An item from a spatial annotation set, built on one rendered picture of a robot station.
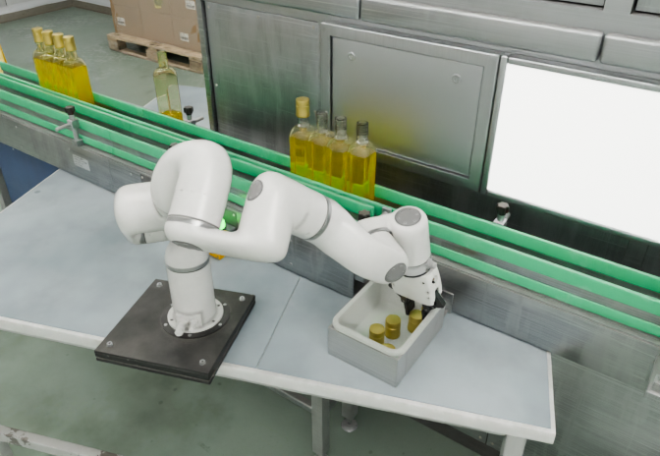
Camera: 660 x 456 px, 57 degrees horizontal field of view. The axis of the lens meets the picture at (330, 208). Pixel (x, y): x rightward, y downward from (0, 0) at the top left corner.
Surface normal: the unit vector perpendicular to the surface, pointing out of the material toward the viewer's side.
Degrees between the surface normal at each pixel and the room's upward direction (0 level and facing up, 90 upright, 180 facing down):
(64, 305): 0
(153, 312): 2
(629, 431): 90
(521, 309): 90
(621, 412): 90
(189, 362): 2
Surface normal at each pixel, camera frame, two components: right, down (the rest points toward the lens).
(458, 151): -0.57, 0.44
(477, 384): 0.00, -0.85
